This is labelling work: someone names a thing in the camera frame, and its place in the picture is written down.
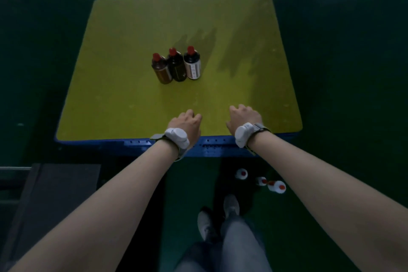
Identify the dark metal platform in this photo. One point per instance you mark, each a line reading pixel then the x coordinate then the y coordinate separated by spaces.
pixel 54 195

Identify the dark bottle red cap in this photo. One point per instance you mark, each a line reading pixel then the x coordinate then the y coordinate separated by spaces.
pixel 177 66

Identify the white label dark bottle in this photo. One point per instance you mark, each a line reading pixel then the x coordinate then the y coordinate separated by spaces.
pixel 192 66

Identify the person's left hand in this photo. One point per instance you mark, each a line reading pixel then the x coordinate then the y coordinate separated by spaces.
pixel 188 123

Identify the white left wrist tracker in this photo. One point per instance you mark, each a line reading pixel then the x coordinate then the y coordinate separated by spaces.
pixel 177 136

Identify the person's right leg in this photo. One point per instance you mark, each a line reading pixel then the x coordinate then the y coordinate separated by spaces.
pixel 242 246

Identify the white right wrist tracker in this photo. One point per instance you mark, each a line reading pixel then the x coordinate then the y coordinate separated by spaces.
pixel 243 134

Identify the person's left forearm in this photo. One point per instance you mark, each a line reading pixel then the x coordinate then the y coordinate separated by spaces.
pixel 105 211

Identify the person's left leg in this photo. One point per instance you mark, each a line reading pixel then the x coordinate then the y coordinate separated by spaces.
pixel 199 256

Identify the yellow table blue rim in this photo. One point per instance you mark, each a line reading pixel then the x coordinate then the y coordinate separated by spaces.
pixel 127 32

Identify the person's right forearm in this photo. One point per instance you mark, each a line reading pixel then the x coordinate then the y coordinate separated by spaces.
pixel 334 198

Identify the brown bottle red cap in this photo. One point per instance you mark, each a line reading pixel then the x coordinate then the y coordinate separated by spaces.
pixel 161 72

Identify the person's leg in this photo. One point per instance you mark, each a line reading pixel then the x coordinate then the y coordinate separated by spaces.
pixel 199 256
pixel 242 246

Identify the white wrist tracker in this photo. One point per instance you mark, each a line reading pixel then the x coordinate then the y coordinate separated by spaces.
pixel 177 136
pixel 243 134

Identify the grey right shoe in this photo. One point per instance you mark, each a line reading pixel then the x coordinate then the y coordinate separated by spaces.
pixel 231 205

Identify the person's right hand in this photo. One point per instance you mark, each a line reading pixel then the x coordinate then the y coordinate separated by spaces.
pixel 243 115

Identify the grey shoe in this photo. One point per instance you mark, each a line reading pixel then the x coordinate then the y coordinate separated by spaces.
pixel 204 224
pixel 231 205

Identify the grey left shoe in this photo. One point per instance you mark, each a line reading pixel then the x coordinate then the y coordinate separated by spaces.
pixel 204 224

